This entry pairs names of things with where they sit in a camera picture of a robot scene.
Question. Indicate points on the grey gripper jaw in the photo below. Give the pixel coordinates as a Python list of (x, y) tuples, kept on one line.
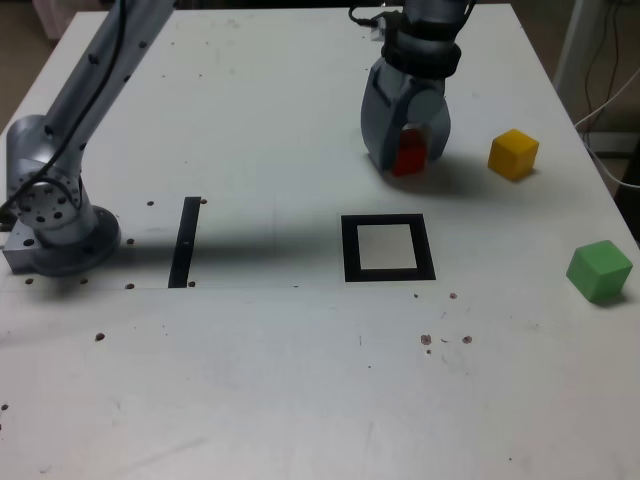
[(380, 120), (427, 107)]

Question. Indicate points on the red cube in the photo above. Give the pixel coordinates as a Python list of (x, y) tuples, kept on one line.
[(407, 160)]

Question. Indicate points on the yellow cube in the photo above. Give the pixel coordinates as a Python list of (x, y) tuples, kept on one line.
[(512, 155)]

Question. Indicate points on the green cube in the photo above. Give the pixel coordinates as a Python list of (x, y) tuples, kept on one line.
[(597, 272)]

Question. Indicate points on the black tape square outline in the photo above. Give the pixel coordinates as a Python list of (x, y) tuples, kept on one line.
[(350, 250)]

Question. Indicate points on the black box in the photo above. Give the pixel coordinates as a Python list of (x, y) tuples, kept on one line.
[(612, 142)]

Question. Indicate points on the black tape strip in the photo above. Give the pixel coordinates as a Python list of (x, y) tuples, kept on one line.
[(182, 250)]

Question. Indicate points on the white post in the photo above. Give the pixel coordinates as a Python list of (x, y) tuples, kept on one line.
[(575, 40)]

